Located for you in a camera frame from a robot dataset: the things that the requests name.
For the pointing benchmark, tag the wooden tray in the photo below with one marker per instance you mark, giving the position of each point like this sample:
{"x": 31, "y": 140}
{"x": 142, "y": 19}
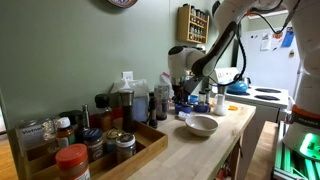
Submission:
{"x": 150, "y": 143}

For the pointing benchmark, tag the white electric stove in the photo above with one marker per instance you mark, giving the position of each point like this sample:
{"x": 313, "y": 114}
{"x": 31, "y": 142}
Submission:
{"x": 276, "y": 100}

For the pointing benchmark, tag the blue pot with lid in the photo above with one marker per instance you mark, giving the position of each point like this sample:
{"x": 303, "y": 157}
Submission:
{"x": 237, "y": 88}

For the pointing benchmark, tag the slim black grinder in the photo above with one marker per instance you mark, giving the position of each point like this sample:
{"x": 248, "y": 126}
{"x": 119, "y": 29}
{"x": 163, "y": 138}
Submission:
{"x": 152, "y": 113}

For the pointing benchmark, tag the wooden butcher block cart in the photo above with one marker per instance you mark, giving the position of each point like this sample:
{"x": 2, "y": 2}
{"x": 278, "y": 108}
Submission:
{"x": 200, "y": 156}

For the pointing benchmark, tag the white labelled glass jar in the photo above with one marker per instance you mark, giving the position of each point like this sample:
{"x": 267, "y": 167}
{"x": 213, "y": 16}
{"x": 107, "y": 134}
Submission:
{"x": 30, "y": 135}

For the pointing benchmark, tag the white paper napkin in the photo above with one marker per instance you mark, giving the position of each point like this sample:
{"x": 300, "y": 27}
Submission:
{"x": 183, "y": 115}

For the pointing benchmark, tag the black steel top pepper mill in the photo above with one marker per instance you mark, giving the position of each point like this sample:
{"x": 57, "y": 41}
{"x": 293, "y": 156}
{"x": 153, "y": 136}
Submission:
{"x": 126, "y": 111}

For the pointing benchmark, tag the wooden spice rack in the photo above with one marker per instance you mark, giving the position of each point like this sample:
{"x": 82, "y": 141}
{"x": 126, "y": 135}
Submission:
{"x": 181, "y": 23}

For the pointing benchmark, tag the blue lid jar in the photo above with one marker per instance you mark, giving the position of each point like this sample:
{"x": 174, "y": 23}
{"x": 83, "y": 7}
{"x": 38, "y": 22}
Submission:
{"x": 93, "y": 145}

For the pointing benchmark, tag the robot stand with green light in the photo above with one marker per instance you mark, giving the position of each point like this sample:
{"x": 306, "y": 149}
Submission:
{"x": 290, "y": 163}

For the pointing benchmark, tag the blue paper sheet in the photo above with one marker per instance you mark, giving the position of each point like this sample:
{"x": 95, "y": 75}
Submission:
{"x": 288, "y": 37}

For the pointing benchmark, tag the gold lid jar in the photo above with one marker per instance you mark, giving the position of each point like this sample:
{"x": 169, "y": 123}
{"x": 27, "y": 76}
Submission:
{"x": 114, "y": 137}

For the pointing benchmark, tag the clear zip bag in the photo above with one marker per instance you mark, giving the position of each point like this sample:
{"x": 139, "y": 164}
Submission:
{"x": 165, "y": 81}

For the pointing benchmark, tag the white paper sheet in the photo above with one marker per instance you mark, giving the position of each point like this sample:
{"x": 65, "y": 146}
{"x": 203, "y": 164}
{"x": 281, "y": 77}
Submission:
{"x": 265, "y": 41}

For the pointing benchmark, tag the white wall outlet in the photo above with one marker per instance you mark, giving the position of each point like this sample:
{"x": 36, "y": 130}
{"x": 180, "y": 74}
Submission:
{"x": 127, "y": 76}

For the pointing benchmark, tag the white ceramic bowl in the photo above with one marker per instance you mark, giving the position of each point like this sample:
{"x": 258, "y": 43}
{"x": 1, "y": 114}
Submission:
{"x": 201, "y": 125}

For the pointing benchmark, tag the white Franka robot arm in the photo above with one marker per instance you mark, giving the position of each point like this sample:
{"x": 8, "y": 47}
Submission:
{"x": 181, "y": 61}

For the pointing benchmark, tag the black lid spice jar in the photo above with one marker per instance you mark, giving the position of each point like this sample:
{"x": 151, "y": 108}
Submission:
{"x": 202, "y": 97}

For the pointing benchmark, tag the wide black lid jar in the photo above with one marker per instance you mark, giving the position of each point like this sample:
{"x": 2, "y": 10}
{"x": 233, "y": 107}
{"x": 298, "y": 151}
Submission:
{"x": 70, "y": 115}

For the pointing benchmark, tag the blue bowl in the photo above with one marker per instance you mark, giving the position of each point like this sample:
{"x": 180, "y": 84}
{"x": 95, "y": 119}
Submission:
{"x": 201, "y": 108}
{"x": 183, "y": 109}

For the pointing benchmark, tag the black cap brown bottle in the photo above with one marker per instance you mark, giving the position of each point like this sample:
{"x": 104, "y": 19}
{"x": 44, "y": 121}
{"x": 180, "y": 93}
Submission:
{"x": 103, "y": 115}

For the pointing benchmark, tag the white plastic bag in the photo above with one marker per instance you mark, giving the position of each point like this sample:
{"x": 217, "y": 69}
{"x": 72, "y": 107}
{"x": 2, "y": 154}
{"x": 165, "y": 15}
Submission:
{"x": 130, "y": 86}

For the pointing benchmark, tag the glass spice shaker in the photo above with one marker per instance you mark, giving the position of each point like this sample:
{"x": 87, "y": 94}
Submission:
{"x": 208, "y": 96}

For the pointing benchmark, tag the clear glass jar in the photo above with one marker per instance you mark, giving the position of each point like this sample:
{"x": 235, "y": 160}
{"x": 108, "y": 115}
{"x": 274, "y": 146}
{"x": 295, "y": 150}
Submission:
{"x": 50, "y": 133}

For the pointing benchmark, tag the colourful fridge picture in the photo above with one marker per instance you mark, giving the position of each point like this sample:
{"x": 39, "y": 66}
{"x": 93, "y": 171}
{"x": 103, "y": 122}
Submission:
{"x": 277, "y": 39}

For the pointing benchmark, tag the red box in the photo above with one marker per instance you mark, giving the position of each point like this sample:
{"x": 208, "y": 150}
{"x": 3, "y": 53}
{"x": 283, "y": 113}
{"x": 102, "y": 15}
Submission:
{"x": 116, "y": 113}

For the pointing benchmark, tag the slim steel bottle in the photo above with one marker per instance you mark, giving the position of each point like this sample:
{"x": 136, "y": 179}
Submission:
{"x": 85, "y": 116}

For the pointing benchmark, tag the black stove burner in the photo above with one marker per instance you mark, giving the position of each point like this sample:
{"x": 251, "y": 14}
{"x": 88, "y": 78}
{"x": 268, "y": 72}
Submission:
{"x": 267, "y": 90}

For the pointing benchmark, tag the white refrigerator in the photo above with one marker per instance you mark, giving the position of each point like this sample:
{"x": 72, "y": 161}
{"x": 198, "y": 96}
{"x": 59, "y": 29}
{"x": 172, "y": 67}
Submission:
{"x": 266, "y": 66}

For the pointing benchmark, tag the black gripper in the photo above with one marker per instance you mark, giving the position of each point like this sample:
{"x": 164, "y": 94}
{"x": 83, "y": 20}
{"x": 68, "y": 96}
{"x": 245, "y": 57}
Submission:
{"x": 179, "y": 90}

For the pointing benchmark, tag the white cap orange bottle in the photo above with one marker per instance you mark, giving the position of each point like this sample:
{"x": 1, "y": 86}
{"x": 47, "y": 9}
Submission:
{"x": 64, "y": 133}

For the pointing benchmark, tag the white lid jar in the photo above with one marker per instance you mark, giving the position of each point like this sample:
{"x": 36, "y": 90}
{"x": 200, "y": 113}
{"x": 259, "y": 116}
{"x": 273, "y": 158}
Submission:
{"x": 125, "y": 148}

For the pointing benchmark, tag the jar with brown contents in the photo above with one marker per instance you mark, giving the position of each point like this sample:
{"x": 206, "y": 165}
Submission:
{"x": 162, "y": 103}

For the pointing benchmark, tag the white grinder with metal top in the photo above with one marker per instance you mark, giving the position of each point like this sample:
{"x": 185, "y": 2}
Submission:
{"x": 220, "y": 106}

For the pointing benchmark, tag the black hanging pan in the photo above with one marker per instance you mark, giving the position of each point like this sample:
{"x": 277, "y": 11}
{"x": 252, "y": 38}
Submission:
{"x": 215, "y": 6}

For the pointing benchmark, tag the orange lid jar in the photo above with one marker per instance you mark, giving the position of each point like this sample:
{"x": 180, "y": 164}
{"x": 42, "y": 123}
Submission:
{"x": 72, "y": 163}

